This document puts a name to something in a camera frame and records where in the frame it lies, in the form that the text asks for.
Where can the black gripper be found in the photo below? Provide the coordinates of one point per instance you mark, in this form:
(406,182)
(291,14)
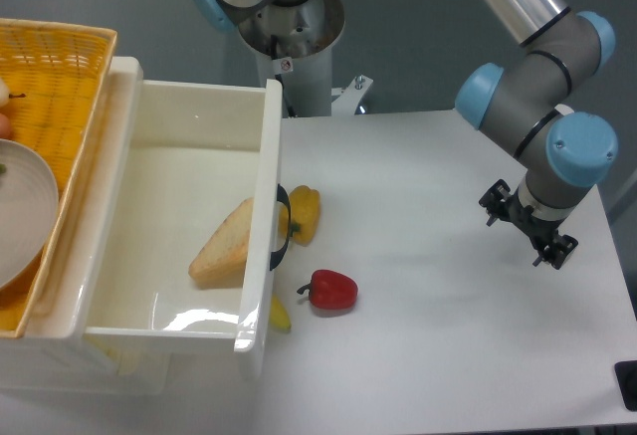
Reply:
(552,248)

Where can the white drawer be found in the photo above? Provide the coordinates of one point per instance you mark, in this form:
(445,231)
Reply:
(196,152)

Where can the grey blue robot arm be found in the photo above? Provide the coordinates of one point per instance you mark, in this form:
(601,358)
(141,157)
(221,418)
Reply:
(565,155)

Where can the white drawer cabinet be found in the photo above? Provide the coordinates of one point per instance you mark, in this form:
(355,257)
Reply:
(56,353)

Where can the black corner object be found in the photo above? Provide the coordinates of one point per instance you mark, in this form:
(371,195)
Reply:
(626,375)

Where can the red bell pepper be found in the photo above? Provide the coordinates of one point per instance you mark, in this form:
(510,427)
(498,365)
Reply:
(330,290)

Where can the yellow bell pepper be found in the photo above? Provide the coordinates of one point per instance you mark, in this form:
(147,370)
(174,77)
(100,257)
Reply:
(305,214)

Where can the yellow banana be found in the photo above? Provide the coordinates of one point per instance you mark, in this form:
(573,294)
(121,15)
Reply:
(279,318)

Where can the bread slice wedge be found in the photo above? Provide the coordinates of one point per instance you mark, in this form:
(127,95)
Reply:
(222,260)

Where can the yellow woven basket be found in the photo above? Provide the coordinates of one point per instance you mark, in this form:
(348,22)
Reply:
(58,71)

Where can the white ribbed plate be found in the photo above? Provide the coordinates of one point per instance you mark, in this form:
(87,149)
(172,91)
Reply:
(29,207)

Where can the orange fruit in basket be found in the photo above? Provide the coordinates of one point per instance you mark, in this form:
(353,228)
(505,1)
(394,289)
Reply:
(6,129)

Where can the white garlic in basket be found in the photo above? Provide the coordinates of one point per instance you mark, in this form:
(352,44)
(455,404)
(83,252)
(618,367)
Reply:
(6,96)

